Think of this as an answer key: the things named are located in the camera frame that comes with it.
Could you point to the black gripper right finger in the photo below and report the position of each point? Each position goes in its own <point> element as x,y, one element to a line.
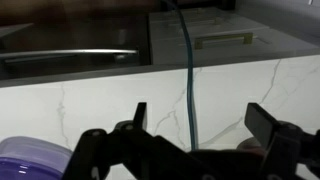
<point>283,150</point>

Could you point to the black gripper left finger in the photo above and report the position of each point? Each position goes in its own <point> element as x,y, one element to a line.
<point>146,150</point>

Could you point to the purple bowl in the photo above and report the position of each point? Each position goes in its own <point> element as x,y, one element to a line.
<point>26,168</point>

